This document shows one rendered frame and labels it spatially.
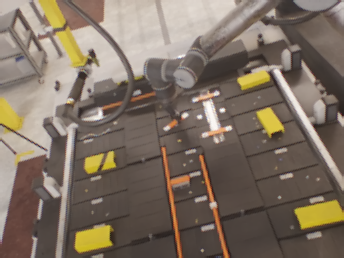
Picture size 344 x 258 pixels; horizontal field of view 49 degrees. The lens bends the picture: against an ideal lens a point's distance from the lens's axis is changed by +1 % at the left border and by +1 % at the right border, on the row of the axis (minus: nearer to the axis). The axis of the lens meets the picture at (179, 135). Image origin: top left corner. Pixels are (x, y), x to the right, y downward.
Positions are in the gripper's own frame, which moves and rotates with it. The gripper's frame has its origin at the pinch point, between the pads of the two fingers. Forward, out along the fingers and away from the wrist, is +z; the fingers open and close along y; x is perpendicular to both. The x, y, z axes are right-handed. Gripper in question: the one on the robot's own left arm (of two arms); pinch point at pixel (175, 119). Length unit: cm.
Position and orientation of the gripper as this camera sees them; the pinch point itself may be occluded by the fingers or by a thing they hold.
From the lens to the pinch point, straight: 199.2
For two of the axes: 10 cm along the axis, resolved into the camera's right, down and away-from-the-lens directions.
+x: 7.8, -5.6, 2.7
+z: 2.4, 6.7, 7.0
